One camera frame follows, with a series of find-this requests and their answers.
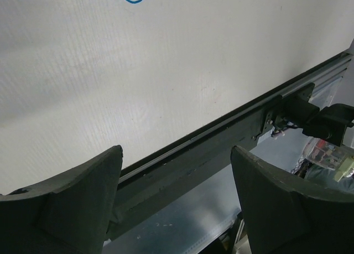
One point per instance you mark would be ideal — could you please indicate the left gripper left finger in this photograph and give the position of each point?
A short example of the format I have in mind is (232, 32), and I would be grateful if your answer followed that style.
(67, 213)

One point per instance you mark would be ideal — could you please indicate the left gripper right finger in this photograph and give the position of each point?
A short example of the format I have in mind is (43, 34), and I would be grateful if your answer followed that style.
(284, 213)

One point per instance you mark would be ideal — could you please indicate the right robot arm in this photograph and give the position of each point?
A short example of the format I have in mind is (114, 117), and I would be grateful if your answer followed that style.
(296, 112)

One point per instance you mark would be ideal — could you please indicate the aluminium front rail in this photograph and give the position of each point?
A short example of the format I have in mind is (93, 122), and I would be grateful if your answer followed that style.
(152, 183)

